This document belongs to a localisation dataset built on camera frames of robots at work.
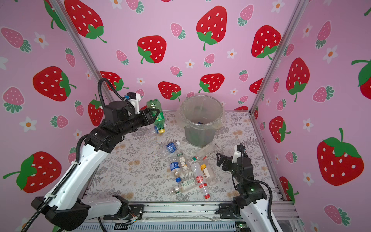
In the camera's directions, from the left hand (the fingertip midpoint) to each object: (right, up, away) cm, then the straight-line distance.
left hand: (158, 109), depth 64 cm
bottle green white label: (+13, -40, +14) cm, 45 cm away
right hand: (+33, -23, +13) cm, 42 cm away
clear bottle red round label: (+19, -36, +18) cm, 45 cm away
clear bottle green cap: (+11, -31, +22) cm, 39 cm away
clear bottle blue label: (+2, -22, +29) cm, 37 cm away
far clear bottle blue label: (-12, -11, +40) cm, 44 cm away
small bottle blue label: (+5, -35, +24) cm, 43 cm away
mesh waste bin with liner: (+22, 0, +39) cm, 45 cm away
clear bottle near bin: (+23, -26, +32) cm, 47 cm away
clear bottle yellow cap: (+25, -36, +18) cm, 47 cm away
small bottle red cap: (+22, -42, +15) cm, 49 cm away
